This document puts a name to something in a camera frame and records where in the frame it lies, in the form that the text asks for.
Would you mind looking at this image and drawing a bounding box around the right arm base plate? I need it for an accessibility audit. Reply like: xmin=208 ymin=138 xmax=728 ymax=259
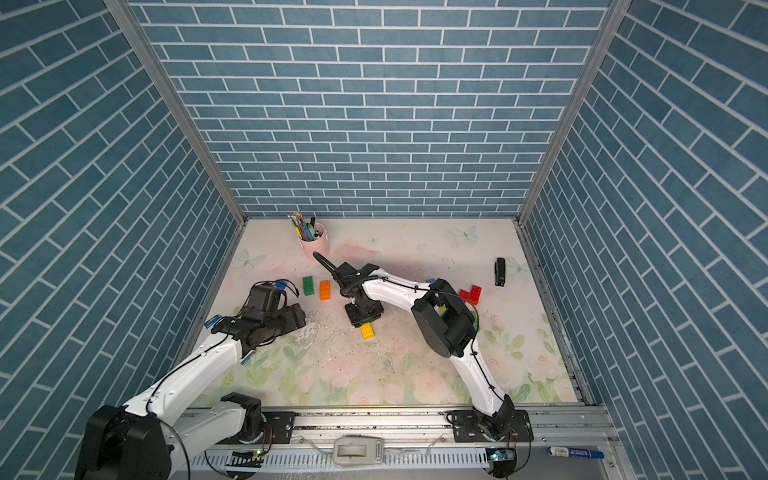
xmin=445 ymin=409 xmax=534 ymax=443

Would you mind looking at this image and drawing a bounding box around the orange lego brick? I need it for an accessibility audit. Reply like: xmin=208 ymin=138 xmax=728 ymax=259
xmin=319 ymin=280 xmax=331 ymax=301

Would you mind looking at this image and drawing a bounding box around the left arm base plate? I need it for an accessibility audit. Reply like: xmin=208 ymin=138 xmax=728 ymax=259
xmin=236 ymin=411 xmax=296 ymax=445

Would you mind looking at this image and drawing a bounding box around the black small box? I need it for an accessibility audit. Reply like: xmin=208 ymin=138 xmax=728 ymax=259
xmin=494 ymin=257 xmax=506 ymax=287

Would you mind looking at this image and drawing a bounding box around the dark green lego brick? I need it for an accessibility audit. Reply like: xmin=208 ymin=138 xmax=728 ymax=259
xmin=302 ymin=276 xmax=315 ymax=296

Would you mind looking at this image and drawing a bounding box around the pink pen cup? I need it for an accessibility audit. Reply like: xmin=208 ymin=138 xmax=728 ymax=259
xmin=299 ymin=223 xmax=330 ymax=262

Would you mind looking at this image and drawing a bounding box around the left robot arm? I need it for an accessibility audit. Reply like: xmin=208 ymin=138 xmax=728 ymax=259
xmin=75 ymin=282 xmax=306 ymax=479

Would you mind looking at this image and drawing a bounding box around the blue marker pen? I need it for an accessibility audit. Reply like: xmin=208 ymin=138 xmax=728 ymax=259
xmin=547 ymin=446 xmax=605 ymax=460

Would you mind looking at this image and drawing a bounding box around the blue white card box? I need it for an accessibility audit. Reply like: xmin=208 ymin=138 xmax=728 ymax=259
xmin=204 ymin=315 xmax=222 ymax=329

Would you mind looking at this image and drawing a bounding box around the yellow lego brick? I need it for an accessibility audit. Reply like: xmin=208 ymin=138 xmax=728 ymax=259
xmin=359 ymin=322 xmax=375 ymax=341

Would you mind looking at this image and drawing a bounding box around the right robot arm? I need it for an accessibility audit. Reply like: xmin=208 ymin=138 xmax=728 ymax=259
xmin=313 ymin=252 xmax=516 ymax=441

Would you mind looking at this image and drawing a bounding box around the grey handheld device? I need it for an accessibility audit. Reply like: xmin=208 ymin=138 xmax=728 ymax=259
xmin=332 ymin=436 xmax=385 ymax=467

